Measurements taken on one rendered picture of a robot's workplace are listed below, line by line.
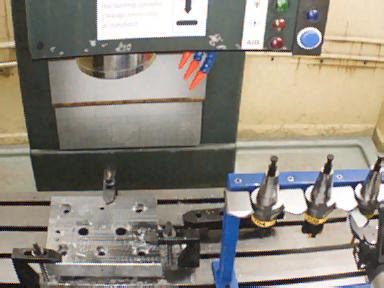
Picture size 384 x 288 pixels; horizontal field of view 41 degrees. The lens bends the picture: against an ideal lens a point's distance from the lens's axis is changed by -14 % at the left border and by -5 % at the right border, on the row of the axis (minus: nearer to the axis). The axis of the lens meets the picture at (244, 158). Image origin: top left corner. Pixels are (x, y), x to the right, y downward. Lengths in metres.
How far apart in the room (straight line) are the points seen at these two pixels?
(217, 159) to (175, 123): 0.21
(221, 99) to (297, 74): 0.51
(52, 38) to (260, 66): 1.36
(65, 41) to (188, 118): 0.93
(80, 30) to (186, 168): 1.09
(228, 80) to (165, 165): 0.35
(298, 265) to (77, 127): 0.77
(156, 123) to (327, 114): 0.83
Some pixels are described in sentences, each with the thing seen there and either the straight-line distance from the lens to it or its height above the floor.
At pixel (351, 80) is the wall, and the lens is 2.19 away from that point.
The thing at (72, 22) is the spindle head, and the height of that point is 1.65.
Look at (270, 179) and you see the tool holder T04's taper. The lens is 1.06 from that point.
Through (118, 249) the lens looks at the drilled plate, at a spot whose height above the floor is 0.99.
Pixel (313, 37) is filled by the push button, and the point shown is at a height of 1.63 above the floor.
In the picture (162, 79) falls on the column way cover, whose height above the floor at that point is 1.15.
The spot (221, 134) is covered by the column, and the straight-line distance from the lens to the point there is 1.76.
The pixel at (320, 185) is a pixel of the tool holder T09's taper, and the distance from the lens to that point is 1.10.
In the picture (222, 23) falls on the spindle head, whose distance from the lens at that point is 0.78.
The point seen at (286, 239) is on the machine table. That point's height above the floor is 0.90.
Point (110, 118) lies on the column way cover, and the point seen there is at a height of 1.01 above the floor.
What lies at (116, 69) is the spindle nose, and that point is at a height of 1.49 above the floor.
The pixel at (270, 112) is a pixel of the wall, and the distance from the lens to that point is 2.19.
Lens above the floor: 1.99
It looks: 40 degrees down
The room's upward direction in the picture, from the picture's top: 7 degrees clockwise
